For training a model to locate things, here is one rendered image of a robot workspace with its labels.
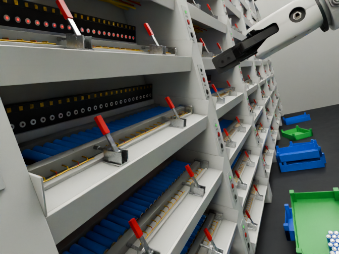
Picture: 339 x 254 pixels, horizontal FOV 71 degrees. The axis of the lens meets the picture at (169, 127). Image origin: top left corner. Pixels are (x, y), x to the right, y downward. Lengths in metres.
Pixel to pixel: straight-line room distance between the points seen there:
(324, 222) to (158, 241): 0.92
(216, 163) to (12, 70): 0.67
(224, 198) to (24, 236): 0.70
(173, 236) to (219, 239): 0.32
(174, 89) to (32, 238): 0.65
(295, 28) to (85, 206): 0.38
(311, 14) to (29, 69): 0.38
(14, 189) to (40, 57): 0.17
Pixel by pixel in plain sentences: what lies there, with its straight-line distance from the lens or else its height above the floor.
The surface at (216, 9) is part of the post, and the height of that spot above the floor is 1.21.
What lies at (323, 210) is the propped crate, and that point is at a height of 0.11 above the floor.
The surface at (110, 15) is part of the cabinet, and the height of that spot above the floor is 1.11.
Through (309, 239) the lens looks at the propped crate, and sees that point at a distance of 1.29.
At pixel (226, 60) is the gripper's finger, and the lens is 0.45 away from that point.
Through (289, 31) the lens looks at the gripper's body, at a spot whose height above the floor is 0.84.
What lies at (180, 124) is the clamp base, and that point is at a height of 0.73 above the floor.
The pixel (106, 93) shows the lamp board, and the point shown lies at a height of 0.86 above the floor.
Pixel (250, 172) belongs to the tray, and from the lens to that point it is 1.32.
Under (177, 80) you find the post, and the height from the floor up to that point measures 0.85.
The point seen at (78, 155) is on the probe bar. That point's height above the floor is 0.75.
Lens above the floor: 0.80
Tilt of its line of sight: 7 degrees down
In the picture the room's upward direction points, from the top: 16 degrees counter-clockwise
